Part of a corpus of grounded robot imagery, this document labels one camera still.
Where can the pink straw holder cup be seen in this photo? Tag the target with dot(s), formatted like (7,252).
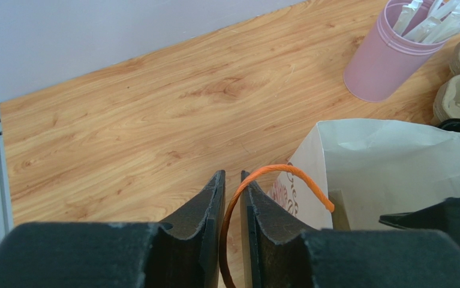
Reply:
(385,60)

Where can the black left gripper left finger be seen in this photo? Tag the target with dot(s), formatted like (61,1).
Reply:
(179,251)

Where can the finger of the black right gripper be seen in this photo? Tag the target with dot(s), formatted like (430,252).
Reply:
(444,216)

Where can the white paper takeout bag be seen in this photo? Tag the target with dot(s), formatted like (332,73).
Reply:
(347,173)

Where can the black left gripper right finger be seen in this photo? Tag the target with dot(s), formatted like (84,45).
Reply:
(281,251)

